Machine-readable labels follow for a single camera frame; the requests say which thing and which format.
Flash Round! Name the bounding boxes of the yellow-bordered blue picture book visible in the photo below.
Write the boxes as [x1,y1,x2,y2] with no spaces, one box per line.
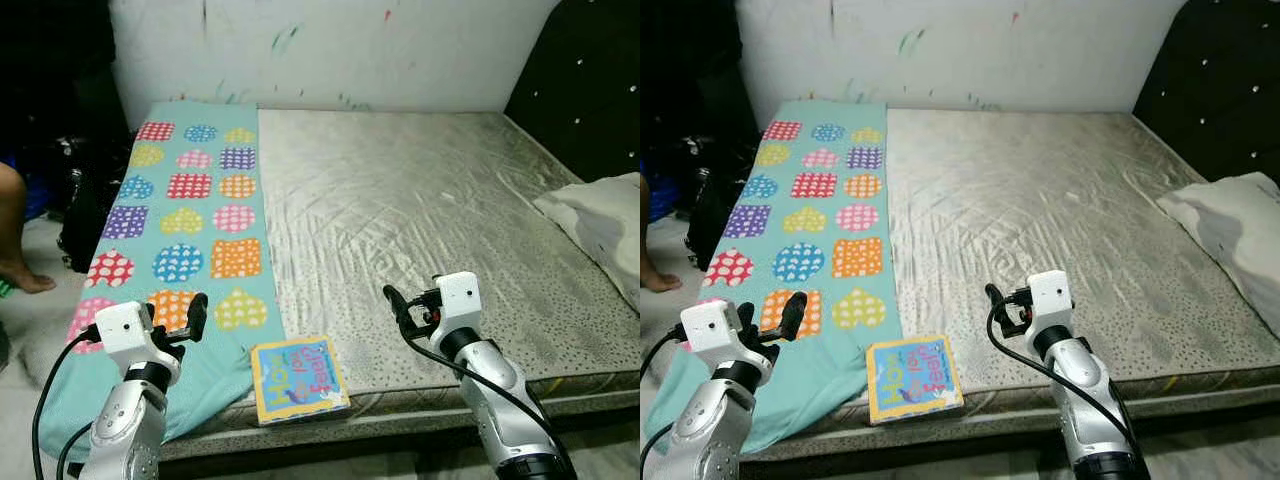
[250,335,352,427]
[866,333,966,426]

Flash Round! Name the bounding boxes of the white grey-speckled quilted mattress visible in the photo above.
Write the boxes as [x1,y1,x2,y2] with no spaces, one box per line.
[745,108,1280,461]
[160,108,641,461]

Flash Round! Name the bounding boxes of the black plastic bags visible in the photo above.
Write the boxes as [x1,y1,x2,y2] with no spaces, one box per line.
[685,135,761,271]
[55,135,136,273]

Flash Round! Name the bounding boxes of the seated person bare legs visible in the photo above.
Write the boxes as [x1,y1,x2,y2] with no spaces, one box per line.
[0,163,58,296]
[640,175,683,294]

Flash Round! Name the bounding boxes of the teal blanket with colourful shapes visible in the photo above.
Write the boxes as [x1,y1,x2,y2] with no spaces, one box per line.
[645,100,906,457]
[38,100,287,461]

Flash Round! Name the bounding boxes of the white pillow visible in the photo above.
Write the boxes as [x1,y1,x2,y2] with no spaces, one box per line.
[1157,172,1280,336]
[532,172,641,311]

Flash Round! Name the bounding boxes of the dark wooden cabinet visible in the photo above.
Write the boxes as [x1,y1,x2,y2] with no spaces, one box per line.
[640,0,756,151]
[0,0,131,161]

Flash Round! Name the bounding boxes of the black tufted headboard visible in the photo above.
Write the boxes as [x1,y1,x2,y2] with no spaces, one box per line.
[503,0,641,186]
[1133,0,1280,186]

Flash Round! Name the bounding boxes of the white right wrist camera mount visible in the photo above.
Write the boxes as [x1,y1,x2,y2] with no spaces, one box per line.
[433,271,482,339]
[1026,270,1075,333]

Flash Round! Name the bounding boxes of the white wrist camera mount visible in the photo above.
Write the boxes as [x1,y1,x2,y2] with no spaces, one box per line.
[433,271,482,339]
[95,302,159,359]
[1026,270,1075,333]
[681,298,743,356]

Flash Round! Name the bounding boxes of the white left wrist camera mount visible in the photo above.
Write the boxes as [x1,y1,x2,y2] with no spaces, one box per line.
[95,302,159,359]
[681,298,743,356]

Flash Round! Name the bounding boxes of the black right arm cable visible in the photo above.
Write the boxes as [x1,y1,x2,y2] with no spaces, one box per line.
[400,318,566,471]
[987,300,1141,456]

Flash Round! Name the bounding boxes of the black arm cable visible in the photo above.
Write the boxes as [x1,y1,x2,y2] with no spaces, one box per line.
[640,325,691,480]
[30,325,101,480]
[987,300,1141,456]
[400,318,566,471]

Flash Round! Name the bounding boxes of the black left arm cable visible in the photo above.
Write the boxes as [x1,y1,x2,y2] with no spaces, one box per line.
[30,325,101,480]
[640,325,691,480]

